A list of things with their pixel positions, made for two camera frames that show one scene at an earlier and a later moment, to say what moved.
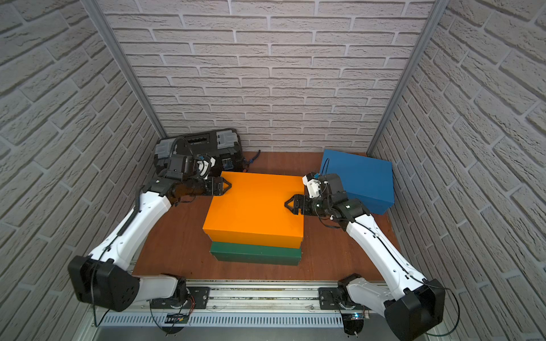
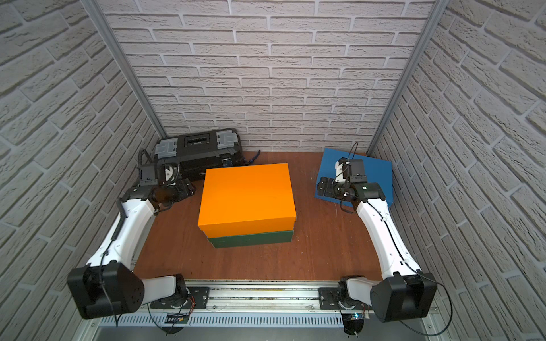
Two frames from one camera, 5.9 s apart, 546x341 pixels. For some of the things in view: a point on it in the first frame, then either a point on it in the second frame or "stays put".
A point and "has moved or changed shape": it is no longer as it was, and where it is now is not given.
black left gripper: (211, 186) to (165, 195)
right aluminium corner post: (437, 10) stays put
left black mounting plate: (197, 298) stays put
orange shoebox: (252, 212) has moved or changed shape
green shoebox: (256, 254) to (251, 239)
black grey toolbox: (224, 145) stays put
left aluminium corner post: (103, 23) stays put
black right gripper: (297, 199) to (323, 186)
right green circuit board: (353, 315) stays put
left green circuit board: (176, 318) stays put
